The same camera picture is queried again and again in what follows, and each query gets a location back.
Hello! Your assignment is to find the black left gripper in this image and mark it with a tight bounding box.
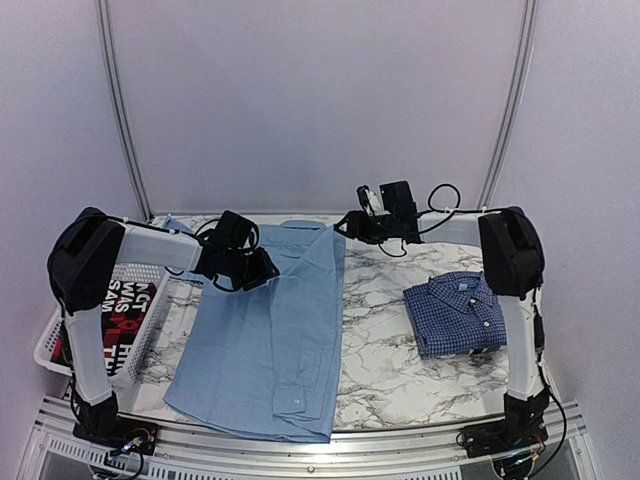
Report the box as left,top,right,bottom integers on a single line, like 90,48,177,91
223,246,279,291

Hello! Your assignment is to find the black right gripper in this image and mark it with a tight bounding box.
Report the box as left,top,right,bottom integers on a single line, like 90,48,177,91
334,211,397,245

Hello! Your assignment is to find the light blue long sleeve shirt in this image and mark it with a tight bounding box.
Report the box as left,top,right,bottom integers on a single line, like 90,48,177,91
164,220,346,443

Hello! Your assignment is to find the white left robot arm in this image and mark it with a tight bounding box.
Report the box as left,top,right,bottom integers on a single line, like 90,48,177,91
47,207,279,406

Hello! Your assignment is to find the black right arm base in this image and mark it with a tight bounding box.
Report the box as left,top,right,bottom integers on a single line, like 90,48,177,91
456,389,550,458

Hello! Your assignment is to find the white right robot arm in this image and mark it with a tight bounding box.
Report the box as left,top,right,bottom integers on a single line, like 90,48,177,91
334,180,545,401

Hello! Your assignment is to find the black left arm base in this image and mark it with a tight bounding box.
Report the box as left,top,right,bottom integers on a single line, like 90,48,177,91
70,390,159,455

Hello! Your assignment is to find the red black plaid shirt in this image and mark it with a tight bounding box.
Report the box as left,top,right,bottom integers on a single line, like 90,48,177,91
52,280,161,379

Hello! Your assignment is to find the blue checked folded shirt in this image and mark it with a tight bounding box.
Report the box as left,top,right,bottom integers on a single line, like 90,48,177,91
403,271,507,358

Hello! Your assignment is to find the white plastic laundry basket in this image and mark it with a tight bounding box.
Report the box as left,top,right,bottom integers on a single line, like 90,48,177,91
33,260,174,391

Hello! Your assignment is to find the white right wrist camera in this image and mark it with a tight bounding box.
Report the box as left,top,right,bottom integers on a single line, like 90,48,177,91
356,185,384,216

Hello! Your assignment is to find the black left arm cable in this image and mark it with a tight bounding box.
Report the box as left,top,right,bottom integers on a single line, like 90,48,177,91
109,214,221,251

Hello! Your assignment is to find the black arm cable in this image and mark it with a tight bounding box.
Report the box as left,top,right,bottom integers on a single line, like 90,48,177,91
109,214,221,251
417,183,466,234

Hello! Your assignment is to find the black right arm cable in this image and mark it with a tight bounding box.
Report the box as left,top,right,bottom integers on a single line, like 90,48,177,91
417,183,466,234

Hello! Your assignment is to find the right aluminium corner post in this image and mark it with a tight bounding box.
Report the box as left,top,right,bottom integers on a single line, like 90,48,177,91
476,0,538,208

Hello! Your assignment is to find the aluminium corner post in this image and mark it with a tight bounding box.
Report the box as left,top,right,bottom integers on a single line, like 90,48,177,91
476,0,538,208
95,0,154,221

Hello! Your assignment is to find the aluminium front frame rail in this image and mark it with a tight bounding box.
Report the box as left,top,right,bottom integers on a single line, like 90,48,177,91
19,399,601,480

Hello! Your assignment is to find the left aluminium corner post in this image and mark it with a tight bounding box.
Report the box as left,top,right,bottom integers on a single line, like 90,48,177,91
95,0,154,221

